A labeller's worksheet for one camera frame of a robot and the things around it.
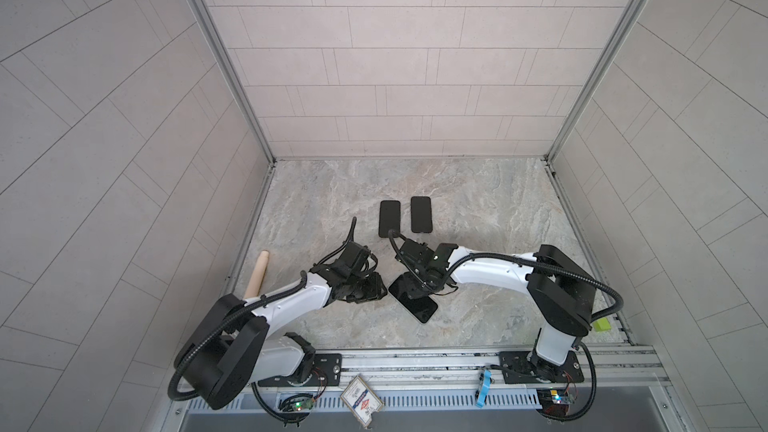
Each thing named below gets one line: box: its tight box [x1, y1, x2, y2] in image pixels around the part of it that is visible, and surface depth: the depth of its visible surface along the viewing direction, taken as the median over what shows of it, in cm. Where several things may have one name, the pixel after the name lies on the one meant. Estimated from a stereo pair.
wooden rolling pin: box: [243, 250, 269, 300], surface depth 87 cm
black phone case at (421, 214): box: [411, 196, 433, 233], surface depth 104 cm
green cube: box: [593, 317, 612, 332], surface depth 78 cm
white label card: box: [340, 375, 384, 428], surface depth 67 cm
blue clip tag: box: [475, 369, 493, 408], surface depth 68 cm
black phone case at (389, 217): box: [378, 200, 401, 238], surface depth 104 cm
